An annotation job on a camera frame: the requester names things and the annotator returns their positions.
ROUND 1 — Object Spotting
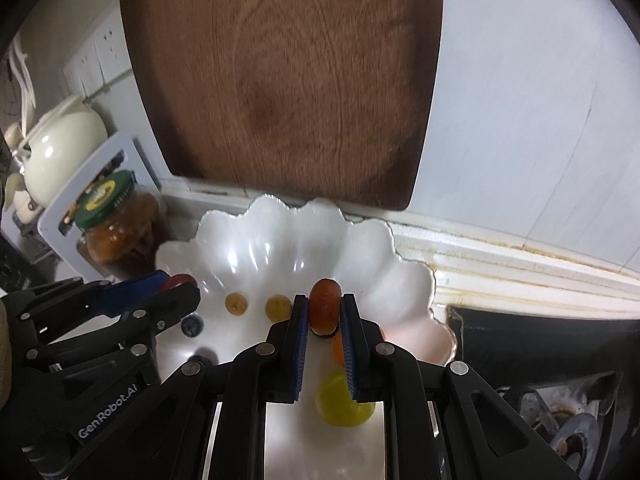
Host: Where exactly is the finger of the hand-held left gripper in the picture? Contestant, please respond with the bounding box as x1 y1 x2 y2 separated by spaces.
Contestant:
10 270 173 333
25 281 202 386

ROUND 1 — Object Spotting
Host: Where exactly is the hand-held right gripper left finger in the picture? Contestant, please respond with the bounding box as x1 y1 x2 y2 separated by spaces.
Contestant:
75 294 308 480

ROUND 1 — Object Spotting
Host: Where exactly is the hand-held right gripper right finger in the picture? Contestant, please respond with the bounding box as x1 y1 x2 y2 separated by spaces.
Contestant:
340 294 566 480

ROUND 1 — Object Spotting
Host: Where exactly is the small orange mandarin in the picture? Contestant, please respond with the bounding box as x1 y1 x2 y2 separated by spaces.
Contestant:
331 327 387 366

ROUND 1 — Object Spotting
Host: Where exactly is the red cherry tomato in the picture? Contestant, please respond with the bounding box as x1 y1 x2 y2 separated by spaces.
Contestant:
159 273 193 293

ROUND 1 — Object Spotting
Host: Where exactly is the green plum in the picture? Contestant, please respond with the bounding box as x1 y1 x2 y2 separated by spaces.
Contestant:
314 371 376 428

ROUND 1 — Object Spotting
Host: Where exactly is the red grape tomato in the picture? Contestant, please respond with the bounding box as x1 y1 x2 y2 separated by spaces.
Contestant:
308 278 343 336

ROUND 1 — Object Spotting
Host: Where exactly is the white scalloped bowl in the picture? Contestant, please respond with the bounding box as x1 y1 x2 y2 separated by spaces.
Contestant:
155 192 458 480

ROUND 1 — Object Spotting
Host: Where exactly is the glass jar green lid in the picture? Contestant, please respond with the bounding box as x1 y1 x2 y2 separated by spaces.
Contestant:
74 170 168 281

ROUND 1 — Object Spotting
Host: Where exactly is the white shelf rack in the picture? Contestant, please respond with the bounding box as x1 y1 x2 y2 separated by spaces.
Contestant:
37 131 163 286

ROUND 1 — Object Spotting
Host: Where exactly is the white pot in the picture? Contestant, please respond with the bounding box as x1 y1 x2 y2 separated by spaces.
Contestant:
11 172 41 225

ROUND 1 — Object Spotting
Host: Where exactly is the cream ceramic pot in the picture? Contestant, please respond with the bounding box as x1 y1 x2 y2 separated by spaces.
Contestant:
20 94 108 206

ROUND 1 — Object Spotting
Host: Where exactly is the black gas stove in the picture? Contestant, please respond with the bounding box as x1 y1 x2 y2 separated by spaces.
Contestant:
447 305 640 480

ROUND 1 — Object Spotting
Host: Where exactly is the black burner grate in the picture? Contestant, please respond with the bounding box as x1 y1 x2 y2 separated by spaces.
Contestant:
495 370 623 480

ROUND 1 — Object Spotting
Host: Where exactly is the white spoon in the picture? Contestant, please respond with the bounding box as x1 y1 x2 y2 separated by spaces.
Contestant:
7 35 38 126

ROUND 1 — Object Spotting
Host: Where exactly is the wooden cutting board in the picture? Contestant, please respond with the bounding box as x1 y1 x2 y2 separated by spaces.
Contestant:
117 0 446 211

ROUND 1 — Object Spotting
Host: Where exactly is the white wall socket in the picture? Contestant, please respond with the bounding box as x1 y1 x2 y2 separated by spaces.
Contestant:
62 42 104 97
96 15 133 82

